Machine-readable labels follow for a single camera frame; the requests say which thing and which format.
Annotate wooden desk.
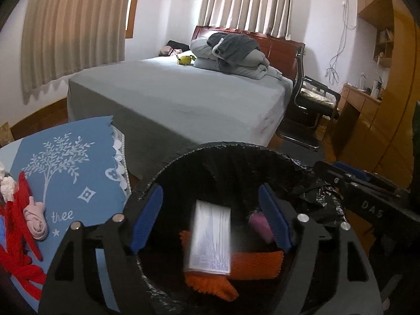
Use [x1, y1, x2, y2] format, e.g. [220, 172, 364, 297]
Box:
[331, 83, 383, 165]

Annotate orange knitted cloth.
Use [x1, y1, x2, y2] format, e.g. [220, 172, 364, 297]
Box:
[179, 230, 284, 302]

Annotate narrow beige curtain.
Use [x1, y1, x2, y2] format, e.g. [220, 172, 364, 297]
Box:
[198, 0, 292, 38]

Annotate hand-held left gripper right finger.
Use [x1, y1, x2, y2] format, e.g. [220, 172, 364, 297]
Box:
[258, 184, 384, 315]

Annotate blue tree print tablecloth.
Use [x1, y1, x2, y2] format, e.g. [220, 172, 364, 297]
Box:
[8, 115, 132, 315]

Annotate white paper packet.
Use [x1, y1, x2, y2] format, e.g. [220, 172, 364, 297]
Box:
[188, 199, 233, 274]

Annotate wooden window frame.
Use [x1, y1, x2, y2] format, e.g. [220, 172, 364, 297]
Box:
[125, 0, 144, 39]

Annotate red wooden headboard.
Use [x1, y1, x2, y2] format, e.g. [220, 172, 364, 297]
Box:
[192, 25, 306, 81]

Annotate grey bed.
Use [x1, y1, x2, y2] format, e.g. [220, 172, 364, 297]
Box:
[66, 55, 293, 184]

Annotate pale pink sock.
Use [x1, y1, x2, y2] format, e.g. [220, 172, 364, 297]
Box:
[24, 196, 49, 242]

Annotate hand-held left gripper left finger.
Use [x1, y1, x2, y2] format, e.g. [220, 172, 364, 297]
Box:
[38, 184, 165, 315]

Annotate wide beige curtain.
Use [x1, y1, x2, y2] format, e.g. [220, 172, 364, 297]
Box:
[20, 0, 136, 106]

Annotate black office chair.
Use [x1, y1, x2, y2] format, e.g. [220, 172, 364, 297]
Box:
[275, 45, 342, 150]

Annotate pink rolled cloth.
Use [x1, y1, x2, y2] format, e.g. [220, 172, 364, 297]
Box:
[248, 213, 274, 244]

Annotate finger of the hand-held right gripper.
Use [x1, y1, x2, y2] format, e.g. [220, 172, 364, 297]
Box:
[333, 161, 411, 191]
[313, 161, 407, 201]

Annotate red braided rope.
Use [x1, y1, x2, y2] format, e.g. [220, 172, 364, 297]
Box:
[0, 171, 46, 291]

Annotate grey folded blanket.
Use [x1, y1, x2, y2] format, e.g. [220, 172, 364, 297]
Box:
[190, 38, 283, 81]

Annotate dark grey garment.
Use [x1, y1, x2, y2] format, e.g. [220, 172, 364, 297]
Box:
[207, 33, 261, 64]

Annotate white cloth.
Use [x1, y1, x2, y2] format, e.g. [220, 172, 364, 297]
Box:
[0, 163, 17, 202]

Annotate black bin with bag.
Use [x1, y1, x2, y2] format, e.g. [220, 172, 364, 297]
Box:
[123, 141, 348, 315]

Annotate white hanging cables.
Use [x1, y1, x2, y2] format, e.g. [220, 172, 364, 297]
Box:
[325, 0, 358, 87]

